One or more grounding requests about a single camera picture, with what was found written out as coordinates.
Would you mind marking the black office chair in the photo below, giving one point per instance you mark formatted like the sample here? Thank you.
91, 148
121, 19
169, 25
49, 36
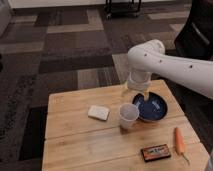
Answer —
195, 40

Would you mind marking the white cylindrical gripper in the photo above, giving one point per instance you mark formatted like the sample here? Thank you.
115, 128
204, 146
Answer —
139, 80

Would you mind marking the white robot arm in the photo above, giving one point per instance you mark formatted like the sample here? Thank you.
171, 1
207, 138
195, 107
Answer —
149, 57

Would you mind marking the dark rectangular snack box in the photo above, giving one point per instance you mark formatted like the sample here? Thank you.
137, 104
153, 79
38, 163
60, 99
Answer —
155, 153

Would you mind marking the white plastic cup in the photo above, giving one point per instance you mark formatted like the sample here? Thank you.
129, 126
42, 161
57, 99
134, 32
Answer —
128, 114

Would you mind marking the dark blue ceramic bowl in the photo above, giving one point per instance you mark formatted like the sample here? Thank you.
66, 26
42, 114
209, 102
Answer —
151, 110

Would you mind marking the wooden table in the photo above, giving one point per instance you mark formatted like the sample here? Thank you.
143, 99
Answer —
76, 142

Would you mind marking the white sponge block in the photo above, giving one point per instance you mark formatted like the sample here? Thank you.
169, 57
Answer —
98, 112

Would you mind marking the orange carrot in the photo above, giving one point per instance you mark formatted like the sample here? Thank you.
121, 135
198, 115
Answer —
179, 144

